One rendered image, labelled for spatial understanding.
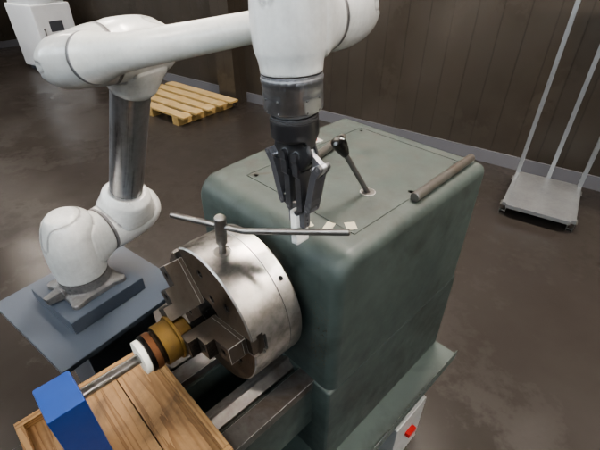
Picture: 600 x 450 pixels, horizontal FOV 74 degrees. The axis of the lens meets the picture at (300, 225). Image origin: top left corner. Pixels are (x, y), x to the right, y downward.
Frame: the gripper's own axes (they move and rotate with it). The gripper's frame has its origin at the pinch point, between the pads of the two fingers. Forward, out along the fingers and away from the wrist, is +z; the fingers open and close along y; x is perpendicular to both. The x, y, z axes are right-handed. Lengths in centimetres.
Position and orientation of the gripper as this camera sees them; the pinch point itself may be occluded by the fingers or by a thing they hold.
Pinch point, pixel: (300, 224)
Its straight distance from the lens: 70.9
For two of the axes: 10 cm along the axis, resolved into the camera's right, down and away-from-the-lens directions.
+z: 0.4, 8.4, 5.5
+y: 7.0, 3.6, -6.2
